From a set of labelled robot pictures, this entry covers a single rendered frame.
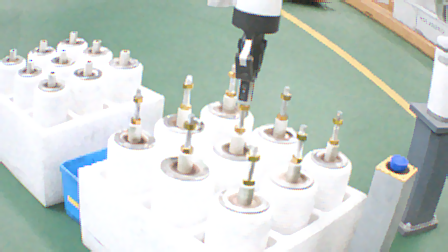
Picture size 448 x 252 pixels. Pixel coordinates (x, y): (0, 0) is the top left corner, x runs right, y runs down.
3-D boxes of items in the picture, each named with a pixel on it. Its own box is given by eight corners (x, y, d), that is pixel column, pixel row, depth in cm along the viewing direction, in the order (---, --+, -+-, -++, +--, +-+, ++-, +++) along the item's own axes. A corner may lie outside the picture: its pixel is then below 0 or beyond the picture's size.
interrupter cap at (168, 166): (188, 188, 99) (188, 184, 98) (150, 168, 102) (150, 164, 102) (219, 173, 104) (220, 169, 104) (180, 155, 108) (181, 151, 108)
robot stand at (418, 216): (415, 203, 154) (442, 104, 143) (437, 226, 142) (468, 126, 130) (380, 211, 149) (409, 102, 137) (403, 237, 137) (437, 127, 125)
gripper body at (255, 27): (276, 15, 98) (268, 71, 101) (284, 7, 105) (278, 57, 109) (228, 6, 99) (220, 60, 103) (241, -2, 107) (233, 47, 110)
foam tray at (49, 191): (69, 113, 178) (74, 55, 171) (157, 169, 156) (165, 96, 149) (-17, 142, 149) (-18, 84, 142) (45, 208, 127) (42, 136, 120)
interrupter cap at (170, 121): (200, 139, 115) (200, 135, 115) (156, 130, 116) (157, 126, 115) (208, 122, 122) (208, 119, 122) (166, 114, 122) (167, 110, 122)
